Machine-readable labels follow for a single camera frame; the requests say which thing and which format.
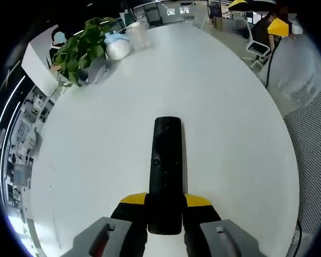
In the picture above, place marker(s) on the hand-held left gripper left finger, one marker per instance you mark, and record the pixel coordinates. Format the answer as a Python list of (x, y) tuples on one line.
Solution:
[(128, 219)]

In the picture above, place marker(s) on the potted green plant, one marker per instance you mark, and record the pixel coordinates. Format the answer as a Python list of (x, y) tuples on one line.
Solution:
[(80, 51)]

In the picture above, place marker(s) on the black remote control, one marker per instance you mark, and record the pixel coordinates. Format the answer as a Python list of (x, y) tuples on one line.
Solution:
[(167, 171)]

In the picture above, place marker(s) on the clear plastic cup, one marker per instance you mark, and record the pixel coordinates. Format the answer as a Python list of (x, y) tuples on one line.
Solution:
[(139, 37)]

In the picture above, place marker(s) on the white mesh chair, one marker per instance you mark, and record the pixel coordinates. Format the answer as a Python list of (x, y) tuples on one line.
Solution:
[(310, 160)]

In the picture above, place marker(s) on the white spray bottle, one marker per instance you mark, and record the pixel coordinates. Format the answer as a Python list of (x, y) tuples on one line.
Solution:
[(117, 48)]

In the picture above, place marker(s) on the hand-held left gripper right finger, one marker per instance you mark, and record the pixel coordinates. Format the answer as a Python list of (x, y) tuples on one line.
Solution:
[(203, 217)]

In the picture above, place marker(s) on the display shelves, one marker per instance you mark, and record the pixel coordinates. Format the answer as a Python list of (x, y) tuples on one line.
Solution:
[(18, 150)]

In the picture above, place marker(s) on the white office chair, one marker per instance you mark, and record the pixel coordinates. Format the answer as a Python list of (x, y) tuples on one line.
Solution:
[(256, 51)]

